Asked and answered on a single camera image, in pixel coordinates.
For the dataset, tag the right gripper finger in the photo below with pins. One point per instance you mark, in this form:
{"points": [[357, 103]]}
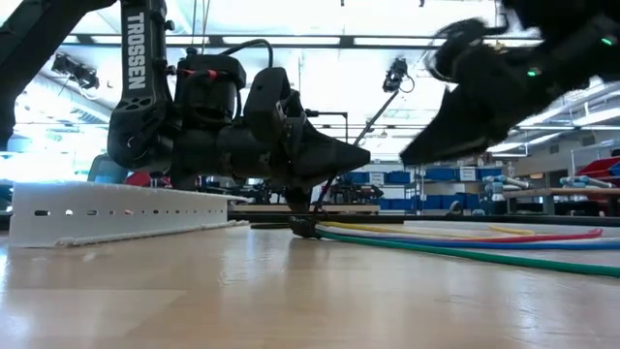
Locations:
{"points": [[445, 140]]}

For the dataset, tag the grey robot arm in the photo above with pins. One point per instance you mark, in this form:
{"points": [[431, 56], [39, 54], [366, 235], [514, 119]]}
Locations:
{"points": [[581, 182], [504, 183]]}

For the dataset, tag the grey chair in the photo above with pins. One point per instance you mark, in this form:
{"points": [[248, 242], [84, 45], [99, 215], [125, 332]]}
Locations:
{"points": [[99, 172]]}

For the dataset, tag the wooden desk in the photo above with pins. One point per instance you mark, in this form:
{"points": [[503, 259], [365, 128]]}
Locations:
{"points": [[271, 208]]}

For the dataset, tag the red and blue bin rack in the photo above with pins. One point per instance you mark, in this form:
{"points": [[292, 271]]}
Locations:
{"points": [[598, 167]]}

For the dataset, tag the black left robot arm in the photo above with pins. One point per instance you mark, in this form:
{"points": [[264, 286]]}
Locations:
{"points": [[145, 136]]}

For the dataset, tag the red machine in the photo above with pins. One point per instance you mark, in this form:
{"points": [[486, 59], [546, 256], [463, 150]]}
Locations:
{"points": [[138, 179]]}

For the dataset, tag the blue bin shelf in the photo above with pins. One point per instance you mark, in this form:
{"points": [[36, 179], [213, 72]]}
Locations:
{"points": [[397, 177]]}

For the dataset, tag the black frame-mounted device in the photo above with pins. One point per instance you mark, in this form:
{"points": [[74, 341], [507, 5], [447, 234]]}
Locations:
{"points": [[75, 72]]}

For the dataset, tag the black overhead camera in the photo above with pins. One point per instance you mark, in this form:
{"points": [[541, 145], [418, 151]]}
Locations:
{"points": [[396, 75]]}

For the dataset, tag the wooden top workbench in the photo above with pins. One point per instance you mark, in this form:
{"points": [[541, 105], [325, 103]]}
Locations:
{"points": [[557, 192]]}

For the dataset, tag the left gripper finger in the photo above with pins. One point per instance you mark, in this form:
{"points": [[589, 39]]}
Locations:
{"points": [[298, 199], [324, 160]]}

